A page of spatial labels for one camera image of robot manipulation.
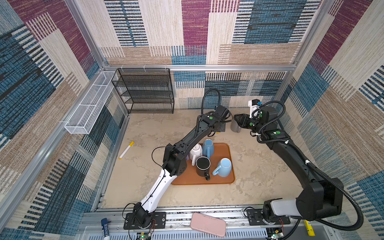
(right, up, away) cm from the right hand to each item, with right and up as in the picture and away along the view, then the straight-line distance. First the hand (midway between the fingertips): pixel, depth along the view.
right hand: (236, 118), depth 80 cm
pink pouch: (-16, -50, -10) cm, 53 cm away
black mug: (-17, -25, +1) cm, 30 cm away
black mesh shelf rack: (-57, +22, +28) cm, 67 cm away
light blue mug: (-6, -27, +1) cm, 28 cm away
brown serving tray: (-5, -20, +15) cm, 26 cm away
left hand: (-6, -3, +13) cm, 14 cm away
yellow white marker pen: (-65, -17, +21) cm, 70 cm away
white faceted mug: (-21, -19, +6) cm, 29 cm away
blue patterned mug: (-14, -18, +9) cm, 24 cm away
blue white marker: (-63, -52, -10) cm, 82 cm away
